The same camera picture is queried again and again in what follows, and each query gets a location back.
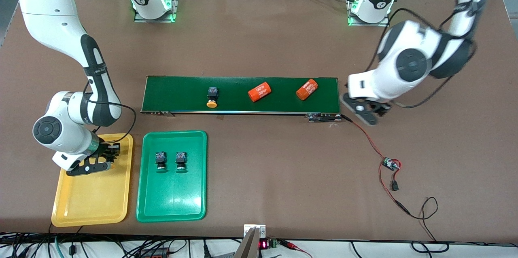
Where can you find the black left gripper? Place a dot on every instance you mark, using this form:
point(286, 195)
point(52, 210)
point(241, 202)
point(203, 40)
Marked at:
point(383, 107)

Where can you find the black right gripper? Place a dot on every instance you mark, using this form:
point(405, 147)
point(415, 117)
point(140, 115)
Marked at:
point(106, 149)

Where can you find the green mushroom push button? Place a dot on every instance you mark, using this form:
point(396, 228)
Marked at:
point(161, 157)
point(181, 157)

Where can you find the orange 4680 battery cylinder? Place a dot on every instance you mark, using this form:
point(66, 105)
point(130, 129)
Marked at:
point(306, 89)
point(259, 91)

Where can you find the yellow mushroom push button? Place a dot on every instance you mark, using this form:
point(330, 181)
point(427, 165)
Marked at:
point(212, 94)

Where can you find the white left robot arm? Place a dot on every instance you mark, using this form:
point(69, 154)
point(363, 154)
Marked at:
point(412, 64)

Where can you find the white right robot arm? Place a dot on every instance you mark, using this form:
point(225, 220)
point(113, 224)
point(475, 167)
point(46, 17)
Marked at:
point(48, 128)

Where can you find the yellow plastic tray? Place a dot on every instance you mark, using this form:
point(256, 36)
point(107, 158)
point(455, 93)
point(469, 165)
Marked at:
point(93, 201)

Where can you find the small black circuit board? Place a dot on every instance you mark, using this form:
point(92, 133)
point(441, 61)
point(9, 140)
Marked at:
point(390, 164)

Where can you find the green plastic tray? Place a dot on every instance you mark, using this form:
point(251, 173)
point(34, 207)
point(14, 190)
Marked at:
point(172, 197)

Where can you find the green conveyor belt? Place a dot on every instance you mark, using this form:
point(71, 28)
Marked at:
point(174, 92)

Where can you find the red clip lead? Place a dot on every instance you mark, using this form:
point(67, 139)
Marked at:
point(293, 246)

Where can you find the grey metal pole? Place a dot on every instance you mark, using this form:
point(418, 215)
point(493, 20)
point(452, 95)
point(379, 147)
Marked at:
point(247, 248)

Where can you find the red LED display module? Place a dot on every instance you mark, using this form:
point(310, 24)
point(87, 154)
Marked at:
point(267, 244)

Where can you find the black inline switch with leads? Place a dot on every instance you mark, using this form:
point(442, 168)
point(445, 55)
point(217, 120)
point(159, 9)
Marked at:
point(394, 186)

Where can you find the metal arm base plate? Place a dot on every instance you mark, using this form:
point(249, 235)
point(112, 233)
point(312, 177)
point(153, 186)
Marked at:
point(351, 17)
point(153, 20)

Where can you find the small metal bracket plate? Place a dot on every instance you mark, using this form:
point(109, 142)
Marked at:
point(255, 227)

